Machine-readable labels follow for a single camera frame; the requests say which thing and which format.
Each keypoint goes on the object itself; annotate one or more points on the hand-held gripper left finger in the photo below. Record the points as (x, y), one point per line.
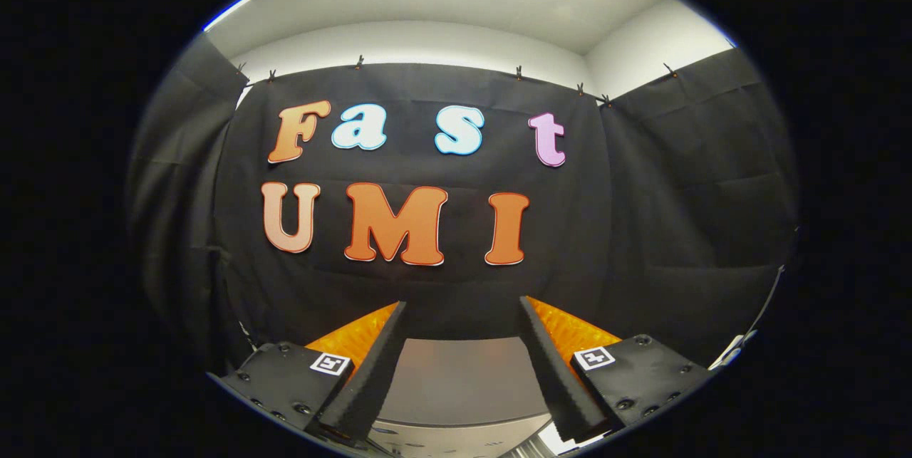
(370, 376)

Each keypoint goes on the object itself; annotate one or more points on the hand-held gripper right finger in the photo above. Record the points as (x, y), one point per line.
(554, 380)

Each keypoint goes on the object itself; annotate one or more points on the black backdrop cloth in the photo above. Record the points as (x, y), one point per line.
(442, 287)

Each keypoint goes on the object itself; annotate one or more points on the white plastic object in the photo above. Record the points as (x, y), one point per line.
(734, 351)

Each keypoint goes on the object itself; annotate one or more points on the row of black clips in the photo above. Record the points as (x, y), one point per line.
(359, 61)

